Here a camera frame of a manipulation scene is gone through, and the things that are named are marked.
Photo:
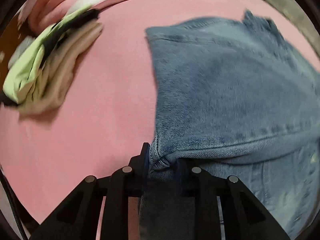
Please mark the pink folded quilt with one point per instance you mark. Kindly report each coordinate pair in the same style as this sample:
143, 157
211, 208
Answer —
39, 14

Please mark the blue denim jacket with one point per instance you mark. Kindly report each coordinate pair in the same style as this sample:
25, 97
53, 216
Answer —
235, 98

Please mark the light green folded garment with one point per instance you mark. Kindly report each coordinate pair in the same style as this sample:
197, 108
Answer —
27, 64

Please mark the grey folded garment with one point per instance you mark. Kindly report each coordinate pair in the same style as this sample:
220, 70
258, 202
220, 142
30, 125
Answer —
20, 50

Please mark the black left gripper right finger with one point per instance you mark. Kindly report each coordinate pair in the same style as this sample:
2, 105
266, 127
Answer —
224, 208

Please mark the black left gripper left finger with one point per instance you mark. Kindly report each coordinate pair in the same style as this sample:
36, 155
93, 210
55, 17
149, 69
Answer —
94, 200

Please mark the beige folded garment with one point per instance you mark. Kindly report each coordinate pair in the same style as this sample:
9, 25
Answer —
54, 79

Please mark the pink fleece bed blanket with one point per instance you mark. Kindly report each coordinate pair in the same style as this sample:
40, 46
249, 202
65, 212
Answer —
109, 110

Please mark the black folded garment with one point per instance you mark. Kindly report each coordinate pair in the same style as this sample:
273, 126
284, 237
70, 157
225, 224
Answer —
67, 27

